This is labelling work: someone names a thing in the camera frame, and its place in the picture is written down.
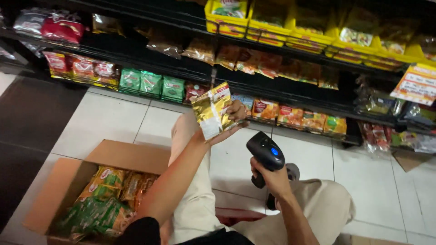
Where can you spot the person's left hand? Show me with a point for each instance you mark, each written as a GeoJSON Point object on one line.
{"type": "Point", "coordinates": [238, 127]}

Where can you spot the person's right hand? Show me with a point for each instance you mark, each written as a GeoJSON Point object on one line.
{"type": "Point", "coordinates": [277, 182]}

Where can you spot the person's left fingers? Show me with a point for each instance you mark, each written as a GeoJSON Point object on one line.
{"type": "Point", "coordinates": [237, 110]}

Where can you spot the gold foil snack packet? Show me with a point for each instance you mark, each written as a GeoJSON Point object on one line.
{"type": "Point", "coordinates": [211, 109]}

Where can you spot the black handheld barcode scanner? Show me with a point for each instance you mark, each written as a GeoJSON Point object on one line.
{"type": "Point", "coordinates": [265, 149]}

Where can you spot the grey shoe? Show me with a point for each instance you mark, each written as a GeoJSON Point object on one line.
{"type": "Point", "coordinates": [295, 170]}

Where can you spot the beige trousers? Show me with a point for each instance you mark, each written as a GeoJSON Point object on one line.
{"type": "Point", "coordinates": [194, 204]}

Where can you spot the red stool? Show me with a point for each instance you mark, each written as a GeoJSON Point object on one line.
{"type": "Point", "coordinates": [238, 215]}

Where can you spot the black shelf rack with goods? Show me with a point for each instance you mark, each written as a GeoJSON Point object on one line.
{"type": "Point", "coordinates": [143, 51]}

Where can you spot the open brown cardboard box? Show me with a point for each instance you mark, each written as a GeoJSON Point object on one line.
{"type": "Point", "coordinates": [129, 156]}

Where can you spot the black shirt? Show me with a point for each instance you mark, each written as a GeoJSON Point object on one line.
{"type": "Point", "coordinates": [139, 233]}

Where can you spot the pile of green orange packets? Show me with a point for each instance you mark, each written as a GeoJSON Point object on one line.
{"type": "Point", "coordinates": [98, 204]}

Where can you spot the brown cardboard sheet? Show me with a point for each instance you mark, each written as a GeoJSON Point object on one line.
{"type": "Point", "coordinates": [408, 159]}

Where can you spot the yellow paper price sign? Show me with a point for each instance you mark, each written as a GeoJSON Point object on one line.
{"type": "Point", "coordinates": [415, 83]}

